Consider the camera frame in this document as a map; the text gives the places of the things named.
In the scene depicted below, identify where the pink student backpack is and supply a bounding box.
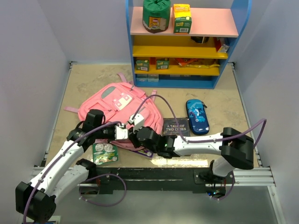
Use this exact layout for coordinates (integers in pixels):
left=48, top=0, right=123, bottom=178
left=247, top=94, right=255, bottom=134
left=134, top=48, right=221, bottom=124
left=76, top=78, right=163, bottom=151

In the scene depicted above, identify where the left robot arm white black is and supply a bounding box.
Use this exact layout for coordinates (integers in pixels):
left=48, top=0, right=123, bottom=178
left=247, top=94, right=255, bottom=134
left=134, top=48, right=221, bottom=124
left=15, top=109, right=120, bottom=223

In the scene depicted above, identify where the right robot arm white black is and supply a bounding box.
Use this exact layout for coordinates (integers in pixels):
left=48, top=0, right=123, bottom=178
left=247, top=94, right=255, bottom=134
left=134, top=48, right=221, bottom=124
left=128, top=127, right=254, bottom=183

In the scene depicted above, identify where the purple coin book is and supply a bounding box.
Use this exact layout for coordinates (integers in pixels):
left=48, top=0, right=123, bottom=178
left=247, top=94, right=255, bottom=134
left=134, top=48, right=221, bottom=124
left=132, top=149, right=153, bottom=160

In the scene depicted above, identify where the green coin book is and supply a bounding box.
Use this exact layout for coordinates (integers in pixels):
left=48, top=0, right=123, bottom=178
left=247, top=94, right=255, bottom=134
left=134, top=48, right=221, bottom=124
left=93, top=143, right=119, bottom=165

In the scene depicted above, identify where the Tale of Two Cities book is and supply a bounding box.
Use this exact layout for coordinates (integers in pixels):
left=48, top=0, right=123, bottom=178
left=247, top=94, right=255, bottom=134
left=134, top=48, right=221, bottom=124
left=163, top=118, right=191, bottom=137

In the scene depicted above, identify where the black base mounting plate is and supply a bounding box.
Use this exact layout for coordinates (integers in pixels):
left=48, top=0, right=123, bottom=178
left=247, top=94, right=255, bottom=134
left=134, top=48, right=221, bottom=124
left=80, top=167, right=235, bottom=196

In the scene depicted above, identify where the blue dinosaur pencil case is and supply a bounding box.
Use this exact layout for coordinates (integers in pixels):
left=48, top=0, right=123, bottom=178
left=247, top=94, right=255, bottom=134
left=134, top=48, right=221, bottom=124
left=186, top=99, right=210, bottom=135

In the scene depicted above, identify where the green box left lower shelf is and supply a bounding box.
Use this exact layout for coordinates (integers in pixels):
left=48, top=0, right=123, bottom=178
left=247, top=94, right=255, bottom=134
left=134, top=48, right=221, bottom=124
left=135, top=59, right=150, bottom=71

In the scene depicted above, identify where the green box right lower shelf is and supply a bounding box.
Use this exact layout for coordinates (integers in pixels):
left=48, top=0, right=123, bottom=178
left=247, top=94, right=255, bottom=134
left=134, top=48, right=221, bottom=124
left=156, top=57, right=170, bottom=70

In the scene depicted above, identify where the blue kids shelf unit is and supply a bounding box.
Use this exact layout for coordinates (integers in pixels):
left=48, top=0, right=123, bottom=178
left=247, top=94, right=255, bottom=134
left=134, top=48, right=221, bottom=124
left=125, top=0, right=252, bottom=89

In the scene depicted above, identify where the yellow snack packet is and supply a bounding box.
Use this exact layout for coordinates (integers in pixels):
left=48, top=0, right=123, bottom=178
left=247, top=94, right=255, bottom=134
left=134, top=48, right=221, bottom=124
left=185, top=63, right=220, bottom=69

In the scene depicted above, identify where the orange snack packet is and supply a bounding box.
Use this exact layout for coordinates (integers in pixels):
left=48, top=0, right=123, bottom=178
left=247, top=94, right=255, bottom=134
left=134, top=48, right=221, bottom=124
left=174, top=58, right=198, bottom=67

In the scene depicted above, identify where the black object middle shelf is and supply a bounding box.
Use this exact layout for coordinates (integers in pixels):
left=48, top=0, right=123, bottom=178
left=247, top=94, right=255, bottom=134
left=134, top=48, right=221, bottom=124
left=191, top=36, right=209, bottom=44

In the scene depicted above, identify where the red white box on shelf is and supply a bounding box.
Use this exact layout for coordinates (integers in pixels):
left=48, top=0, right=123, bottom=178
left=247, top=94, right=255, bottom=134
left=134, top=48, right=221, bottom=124
left=214, top=37, right=230, bottom=53

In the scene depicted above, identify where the green cylindrical package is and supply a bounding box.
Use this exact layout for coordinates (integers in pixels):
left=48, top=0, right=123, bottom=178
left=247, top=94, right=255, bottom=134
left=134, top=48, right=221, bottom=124
left=142, top=0, right=171, bottom=33

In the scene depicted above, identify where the yellow green box top shelf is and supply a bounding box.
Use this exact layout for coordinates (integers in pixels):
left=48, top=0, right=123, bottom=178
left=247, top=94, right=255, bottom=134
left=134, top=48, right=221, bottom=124
left=173, top=4, right=192, bottom=34

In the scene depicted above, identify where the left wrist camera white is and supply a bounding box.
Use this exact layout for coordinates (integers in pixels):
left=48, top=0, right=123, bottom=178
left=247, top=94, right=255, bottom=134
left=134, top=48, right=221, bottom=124
left=114, top=124, right=128, bottom=140

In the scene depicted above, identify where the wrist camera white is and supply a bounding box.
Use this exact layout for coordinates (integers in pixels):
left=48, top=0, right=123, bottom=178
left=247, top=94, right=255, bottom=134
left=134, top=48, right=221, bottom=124
left=128, top=113, right=145, bottom=132
left=114, top=124, right=128, bottom=140

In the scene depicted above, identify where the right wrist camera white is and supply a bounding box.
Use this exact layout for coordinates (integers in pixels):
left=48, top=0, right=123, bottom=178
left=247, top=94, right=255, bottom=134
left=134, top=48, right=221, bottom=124
left=128, top=113, right=145, bottom=132

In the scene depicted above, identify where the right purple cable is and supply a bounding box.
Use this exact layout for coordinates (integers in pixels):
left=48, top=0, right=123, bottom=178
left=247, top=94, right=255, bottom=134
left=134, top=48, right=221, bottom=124
left=135, top=94, right=267, bottom=152

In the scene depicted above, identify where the aluminium frame rail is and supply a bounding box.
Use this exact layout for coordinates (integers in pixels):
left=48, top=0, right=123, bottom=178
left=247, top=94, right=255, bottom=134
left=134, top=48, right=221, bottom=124
left=29, top=166, right=277, bottom=187

